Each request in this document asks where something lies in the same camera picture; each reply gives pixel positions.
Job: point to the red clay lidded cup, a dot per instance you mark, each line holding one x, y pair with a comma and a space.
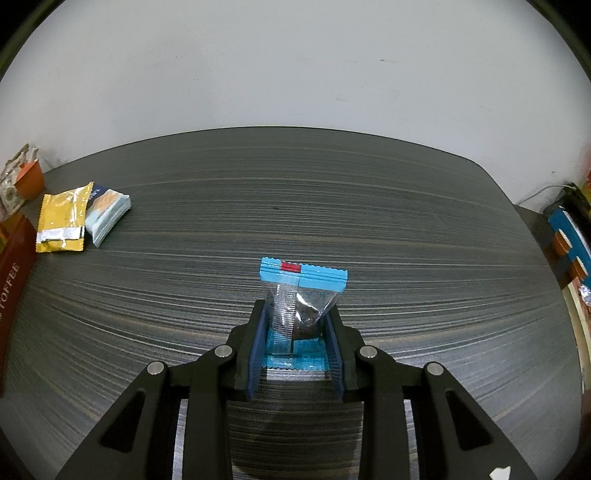
30, 180

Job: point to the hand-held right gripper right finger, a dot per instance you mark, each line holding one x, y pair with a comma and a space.
333, 356

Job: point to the blue orange cardboard box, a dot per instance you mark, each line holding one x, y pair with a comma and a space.
572, 240

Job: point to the white blue snack packet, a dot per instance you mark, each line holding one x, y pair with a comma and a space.
105, 214

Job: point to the yellow foil snack packet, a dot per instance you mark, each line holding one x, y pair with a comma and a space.
62, 217

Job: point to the blue clear-window snack packet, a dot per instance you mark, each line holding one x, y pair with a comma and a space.
300, 295

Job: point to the gold-lined red snack box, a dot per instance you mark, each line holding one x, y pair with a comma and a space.
14, 295

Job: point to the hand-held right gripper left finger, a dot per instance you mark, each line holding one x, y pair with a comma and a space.
258, 350

